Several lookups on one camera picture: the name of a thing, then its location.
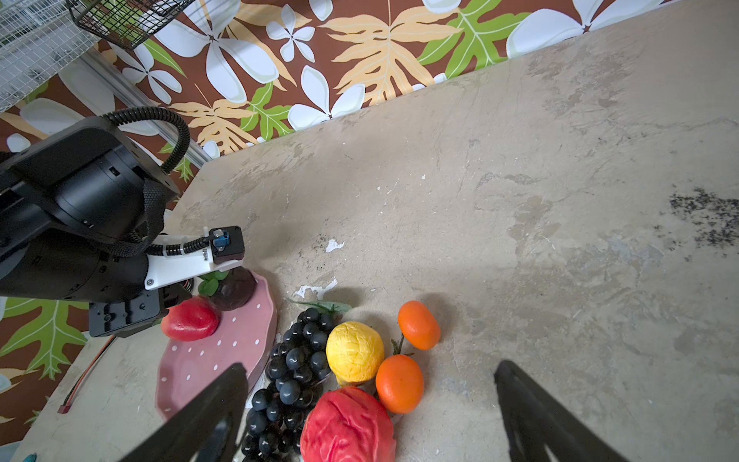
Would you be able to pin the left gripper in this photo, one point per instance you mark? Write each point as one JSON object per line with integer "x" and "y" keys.
{"x": 126, "y": 318}

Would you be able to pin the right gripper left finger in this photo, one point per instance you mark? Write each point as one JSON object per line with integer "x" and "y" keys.
{"x": 206, "y": 429}

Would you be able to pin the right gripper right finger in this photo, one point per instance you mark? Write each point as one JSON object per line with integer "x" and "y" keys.
{"x": 538, "y": 427}

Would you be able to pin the red strawberry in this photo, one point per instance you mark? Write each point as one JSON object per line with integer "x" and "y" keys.
{"x": 191, "y": 320}

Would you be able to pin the dark purple mangosteen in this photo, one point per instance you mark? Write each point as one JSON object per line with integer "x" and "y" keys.
{"x": 228, "y": 290}

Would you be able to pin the red apple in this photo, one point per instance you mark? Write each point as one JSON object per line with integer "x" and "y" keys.
{"x": 348, "y": 425}

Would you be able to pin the orange tangerine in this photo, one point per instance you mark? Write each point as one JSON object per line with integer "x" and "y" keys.
{"x": 419, "y": 326}
{"x": 399, "y": 384}

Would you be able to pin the yellow lemon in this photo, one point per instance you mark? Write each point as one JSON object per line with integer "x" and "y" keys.
{"x": 354, "y": 353}

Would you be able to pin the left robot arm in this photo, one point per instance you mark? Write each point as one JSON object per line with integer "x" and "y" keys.
{"x": 79, "y": 212}

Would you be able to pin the pink polka dot plate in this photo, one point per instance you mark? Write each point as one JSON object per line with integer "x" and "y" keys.
{"x": 245, "y": 335}

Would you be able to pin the black grape bunch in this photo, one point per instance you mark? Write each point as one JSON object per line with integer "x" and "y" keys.
{"x": 297, "y": 367}

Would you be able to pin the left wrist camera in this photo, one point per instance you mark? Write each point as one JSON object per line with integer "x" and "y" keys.
{"x": 173, "y": 259}

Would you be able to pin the white wire basket left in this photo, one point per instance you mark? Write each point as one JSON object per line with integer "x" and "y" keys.
{"x": 38, "y": 39}

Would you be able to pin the black wire basket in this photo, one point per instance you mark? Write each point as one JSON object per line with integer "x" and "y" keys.
{"x": 125, "y": 23}

